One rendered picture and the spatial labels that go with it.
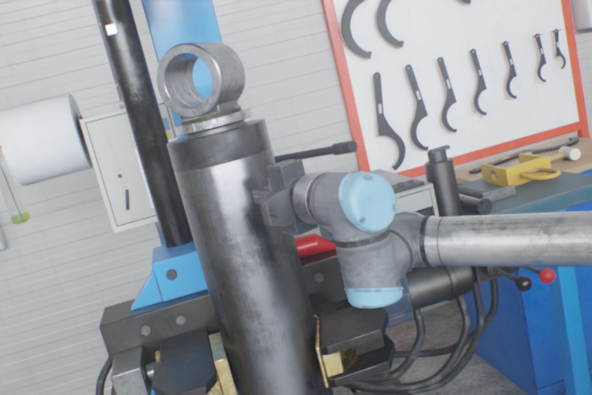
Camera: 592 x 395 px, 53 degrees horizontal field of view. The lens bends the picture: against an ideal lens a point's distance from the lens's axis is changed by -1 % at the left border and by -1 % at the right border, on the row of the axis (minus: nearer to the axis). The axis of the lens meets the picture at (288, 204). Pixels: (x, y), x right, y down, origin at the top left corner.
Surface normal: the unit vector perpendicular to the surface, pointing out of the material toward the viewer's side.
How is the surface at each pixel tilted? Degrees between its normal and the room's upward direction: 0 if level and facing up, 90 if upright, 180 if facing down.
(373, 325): 0
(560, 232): 58
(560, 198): 90
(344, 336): 0
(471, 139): 90
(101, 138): 90
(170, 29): 90
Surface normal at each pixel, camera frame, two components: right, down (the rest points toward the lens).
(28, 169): 0.30, 0.65
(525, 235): -0.55, -0.26
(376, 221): 0.51, -0.05
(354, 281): -0.66, 0.30
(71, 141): 0.25, 0.33
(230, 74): 0.92, -0.10
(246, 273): -0.02, 0.21
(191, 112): -0.34, 0.27
